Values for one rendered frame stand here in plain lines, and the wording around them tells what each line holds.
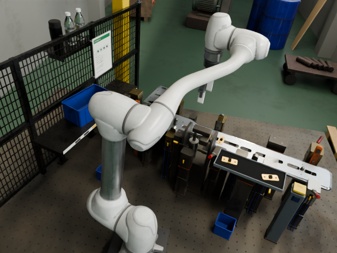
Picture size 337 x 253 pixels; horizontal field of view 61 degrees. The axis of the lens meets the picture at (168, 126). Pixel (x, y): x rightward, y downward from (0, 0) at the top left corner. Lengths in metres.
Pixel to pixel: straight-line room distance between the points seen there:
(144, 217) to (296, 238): 1.02
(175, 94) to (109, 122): 0.27
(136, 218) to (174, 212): 0.53
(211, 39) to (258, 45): 0.20
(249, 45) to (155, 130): 0.54
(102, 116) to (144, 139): 0.19
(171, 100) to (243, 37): 0.42
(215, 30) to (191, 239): 1.17
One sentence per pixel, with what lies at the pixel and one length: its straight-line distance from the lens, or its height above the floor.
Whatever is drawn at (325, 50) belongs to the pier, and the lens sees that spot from 6.66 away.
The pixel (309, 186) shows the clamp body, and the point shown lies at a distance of 1.81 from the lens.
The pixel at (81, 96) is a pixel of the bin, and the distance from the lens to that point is 2.08.
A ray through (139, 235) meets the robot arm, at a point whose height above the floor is 1.02.
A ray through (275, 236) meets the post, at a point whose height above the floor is 0.76.
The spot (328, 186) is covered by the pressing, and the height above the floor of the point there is 1.00.
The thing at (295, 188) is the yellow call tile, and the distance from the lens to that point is 1.62.
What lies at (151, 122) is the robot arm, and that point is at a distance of 1.02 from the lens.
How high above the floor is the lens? 2.25
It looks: 39 degrees down
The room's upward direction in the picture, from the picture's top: 7 degrees clockwise
